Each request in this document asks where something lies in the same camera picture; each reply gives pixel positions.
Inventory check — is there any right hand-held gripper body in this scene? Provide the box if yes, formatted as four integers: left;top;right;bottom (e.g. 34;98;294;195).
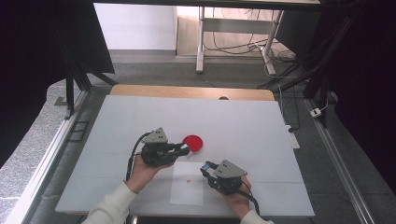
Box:
206;159;248;197

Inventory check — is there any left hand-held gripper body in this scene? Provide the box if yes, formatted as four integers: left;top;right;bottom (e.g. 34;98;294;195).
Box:
140;126;179;168

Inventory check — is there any round red ink pad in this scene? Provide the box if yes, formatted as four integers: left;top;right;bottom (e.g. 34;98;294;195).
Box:
182;133;205;154

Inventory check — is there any white paper sheet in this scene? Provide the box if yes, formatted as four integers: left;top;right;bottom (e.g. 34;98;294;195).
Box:
169;161;205;207

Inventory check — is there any person's right hand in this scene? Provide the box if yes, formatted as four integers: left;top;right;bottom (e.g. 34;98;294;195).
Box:
221;175;252;220

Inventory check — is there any person's left hand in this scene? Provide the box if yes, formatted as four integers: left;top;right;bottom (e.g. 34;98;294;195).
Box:
125;153;174;195

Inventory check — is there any white table cover board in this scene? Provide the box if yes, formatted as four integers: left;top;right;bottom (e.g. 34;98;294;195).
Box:
55;94;316;217

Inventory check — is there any white power strip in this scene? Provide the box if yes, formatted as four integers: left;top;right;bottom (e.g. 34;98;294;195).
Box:
284;124;301;150

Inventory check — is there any black metal stand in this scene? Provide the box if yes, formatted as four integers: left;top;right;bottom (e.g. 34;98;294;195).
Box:
51;26;119;121
257;0;367;129

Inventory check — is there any small white adapter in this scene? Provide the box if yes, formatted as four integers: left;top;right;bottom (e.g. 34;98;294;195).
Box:
309;106;323;119

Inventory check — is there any black curtain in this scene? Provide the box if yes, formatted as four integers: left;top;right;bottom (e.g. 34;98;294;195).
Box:
323;0;396;191
0;0;116;169

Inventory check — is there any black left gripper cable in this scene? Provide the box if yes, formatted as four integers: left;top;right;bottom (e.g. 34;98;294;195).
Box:
124;132;154;182

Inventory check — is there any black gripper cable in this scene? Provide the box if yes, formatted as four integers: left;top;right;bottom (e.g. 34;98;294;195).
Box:
124;132;154;182
235;181;262;217

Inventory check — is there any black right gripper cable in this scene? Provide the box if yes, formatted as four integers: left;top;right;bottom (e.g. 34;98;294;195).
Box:
235;181;262;217

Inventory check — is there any aluminium floor rail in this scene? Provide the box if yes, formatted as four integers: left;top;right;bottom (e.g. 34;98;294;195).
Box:
4;89;92;224
303;98;378;224

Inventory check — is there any tangle of black cables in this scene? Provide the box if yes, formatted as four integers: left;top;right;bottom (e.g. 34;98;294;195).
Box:
203;7;297;64

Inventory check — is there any white desk frame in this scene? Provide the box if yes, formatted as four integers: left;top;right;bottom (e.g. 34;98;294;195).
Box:
194;6;285;76

